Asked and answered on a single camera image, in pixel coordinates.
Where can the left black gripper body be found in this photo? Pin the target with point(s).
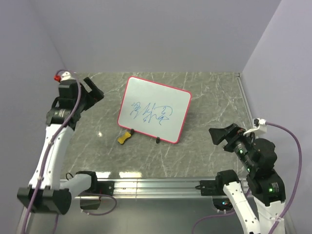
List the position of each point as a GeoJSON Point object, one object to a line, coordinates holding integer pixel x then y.
{"type": "Point", "coordinates": [86, 100]}

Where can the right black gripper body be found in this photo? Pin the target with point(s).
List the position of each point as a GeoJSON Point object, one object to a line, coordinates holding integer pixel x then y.
{"type": "Point", "coordinates": [240, 141]}

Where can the yellow black eraser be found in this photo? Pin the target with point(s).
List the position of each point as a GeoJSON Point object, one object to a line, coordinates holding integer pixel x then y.
{"type": "Point", "coordinates": [121, 140]}

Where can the pink framed whiteboard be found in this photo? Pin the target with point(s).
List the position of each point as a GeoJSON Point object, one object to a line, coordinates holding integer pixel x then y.
{"type": "Point", "coordinates": [154, 109]}

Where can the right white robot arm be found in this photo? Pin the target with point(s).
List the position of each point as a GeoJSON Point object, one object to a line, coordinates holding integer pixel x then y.
{"type": "Point", "coordinates": [258, 157]}

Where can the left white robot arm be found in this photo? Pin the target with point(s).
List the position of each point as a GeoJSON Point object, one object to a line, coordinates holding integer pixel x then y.
{"type": "Point", "coordinates": [45, 194]}

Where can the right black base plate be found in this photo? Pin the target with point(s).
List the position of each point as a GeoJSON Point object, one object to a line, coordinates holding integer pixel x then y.
{"type": "Point", "coordinates": [208, 188]}

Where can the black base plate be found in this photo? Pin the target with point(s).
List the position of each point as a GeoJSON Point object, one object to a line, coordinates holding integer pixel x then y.
{"type": "Point", "coordinates": [208, 188]}
{"type": "Point", "coordinates": [105, 187]}

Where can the aluminium right side rail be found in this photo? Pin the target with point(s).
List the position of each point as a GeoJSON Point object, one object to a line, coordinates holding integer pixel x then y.
{"type": "Point", "coordinates": [240, 85]}

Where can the aluminium rail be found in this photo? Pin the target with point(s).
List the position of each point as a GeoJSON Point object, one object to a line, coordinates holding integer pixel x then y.
{"type": "Point", "coordinates": [240, 85]}
{"type": "Point", "coordinates": [157, 188]}

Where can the aluminium front rail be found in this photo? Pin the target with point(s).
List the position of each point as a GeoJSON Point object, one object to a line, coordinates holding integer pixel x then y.
{"type": "Point", "coordinates": [157, 188]}

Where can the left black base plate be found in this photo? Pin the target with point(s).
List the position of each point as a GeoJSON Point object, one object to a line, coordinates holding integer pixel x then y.
{"type": "Point", "coordinates": [105, 187]}

